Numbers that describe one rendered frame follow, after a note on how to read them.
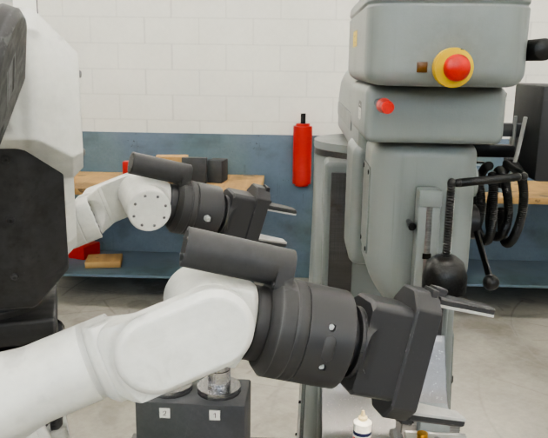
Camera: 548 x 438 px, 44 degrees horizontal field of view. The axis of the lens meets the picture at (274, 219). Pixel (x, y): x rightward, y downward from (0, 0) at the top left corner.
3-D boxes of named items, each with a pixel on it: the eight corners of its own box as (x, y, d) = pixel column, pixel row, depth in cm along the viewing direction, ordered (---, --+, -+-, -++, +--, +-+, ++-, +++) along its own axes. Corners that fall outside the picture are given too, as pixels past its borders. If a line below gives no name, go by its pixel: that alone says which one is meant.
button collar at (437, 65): (472, 88, 104) (475, 47, 103) (432, 87, 104) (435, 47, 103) (469, 87, 106) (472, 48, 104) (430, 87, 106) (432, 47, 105)
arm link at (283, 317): (296, 397, 56) (158, 374, 53) (269, 356, 66) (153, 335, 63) (330, 263, 55) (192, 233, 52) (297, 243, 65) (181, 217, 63)
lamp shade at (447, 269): (443, 300, 107) (445, 262, 106) (411, 287, 113) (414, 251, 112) (475, 293, 111) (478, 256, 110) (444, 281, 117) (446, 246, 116)
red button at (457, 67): (471, 82, 101) (473, 54, 100) (444, 81, 101) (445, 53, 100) (465, 81, 104) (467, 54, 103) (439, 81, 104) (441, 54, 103)
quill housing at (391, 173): (474, 313, 128) (489, 143, 120) (364, 310, 128) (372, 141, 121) (452, 282, 146) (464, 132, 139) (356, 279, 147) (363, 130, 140)
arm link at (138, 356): (268, 352, 53) (103, 423, 51) (247, 322, 62) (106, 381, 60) (239, 277, 52) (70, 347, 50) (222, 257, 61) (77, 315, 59)
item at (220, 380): (223, 392, 137) (223, 367, 135) (203, 388, 138) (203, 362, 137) (234, 382, 141) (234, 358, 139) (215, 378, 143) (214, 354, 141)
